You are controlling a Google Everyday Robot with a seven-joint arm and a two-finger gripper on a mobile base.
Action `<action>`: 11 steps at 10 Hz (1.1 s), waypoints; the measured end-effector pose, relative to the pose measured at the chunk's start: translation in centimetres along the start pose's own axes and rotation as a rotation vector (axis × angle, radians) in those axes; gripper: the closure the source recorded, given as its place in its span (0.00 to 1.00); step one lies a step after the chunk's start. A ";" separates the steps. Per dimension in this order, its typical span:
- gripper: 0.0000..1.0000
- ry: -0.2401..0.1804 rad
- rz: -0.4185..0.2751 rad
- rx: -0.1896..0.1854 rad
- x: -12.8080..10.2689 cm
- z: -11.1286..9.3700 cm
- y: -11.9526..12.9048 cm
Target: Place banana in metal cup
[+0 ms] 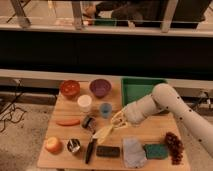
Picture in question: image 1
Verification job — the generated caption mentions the grey cloth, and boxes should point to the grey cloth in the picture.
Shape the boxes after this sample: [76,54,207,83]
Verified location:
[123,138,147,168]

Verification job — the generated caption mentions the small metal cup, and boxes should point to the small metal cup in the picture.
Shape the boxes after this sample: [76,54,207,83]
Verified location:
[67,139,81,154]

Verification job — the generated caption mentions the yellow banana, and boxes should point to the yellow banana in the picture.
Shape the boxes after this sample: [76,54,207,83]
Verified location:
[93,125,113,139]

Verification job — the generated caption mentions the black cables on floor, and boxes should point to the black cables on floor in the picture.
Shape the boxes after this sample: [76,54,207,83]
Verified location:
[0,79,28,134]

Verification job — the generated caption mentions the dark red grapes bunch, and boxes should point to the dark red grapes bunch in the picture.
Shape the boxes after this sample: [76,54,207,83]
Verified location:
[165,132,184,165]

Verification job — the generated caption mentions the black sponge block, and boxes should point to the black sponge block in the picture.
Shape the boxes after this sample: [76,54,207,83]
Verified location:
[96,146,120,157]

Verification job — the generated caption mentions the green plastic tray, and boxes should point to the green plastic tray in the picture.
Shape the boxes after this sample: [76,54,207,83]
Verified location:
[121,77,168,114]

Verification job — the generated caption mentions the black handled knife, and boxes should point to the black handled knife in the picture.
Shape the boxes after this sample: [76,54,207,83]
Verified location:
[85,139,97,164]

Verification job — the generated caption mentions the orange carrot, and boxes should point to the orange carrot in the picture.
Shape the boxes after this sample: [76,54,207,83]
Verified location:
[55,119,80,126]

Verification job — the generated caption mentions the green scrub sponge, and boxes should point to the green scrub sponge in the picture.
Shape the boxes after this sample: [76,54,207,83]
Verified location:
[144,144,168,159]

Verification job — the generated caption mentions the purple bowl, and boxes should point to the purple bowl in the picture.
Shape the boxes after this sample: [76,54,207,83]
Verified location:
[89,79,112,98]

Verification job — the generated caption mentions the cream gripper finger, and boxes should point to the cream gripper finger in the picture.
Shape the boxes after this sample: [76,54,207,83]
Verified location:
[113,124,121,129]
[111,114,117,122]

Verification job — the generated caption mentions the black metal can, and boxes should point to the black metal can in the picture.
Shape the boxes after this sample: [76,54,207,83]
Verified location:
[82,115,96,132]

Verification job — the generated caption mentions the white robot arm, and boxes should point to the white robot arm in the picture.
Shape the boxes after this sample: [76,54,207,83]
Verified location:
[111,83,213,157]

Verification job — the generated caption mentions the wooden table board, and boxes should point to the wooden table board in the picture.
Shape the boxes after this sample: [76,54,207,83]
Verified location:
[36,81,191,171]

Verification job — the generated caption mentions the red yellow apple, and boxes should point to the red yellow apple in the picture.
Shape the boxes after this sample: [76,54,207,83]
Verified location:
[45,137,62,154]

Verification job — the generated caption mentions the red bowl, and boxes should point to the red bowl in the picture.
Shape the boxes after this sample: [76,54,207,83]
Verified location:
[60,80,80,98]

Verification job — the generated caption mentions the blue cup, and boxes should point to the blue cup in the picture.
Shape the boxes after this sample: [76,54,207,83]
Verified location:
[99,103,112,119]

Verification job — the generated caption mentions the white cup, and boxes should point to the white cup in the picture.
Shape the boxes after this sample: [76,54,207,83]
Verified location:
[77,95,92,112]

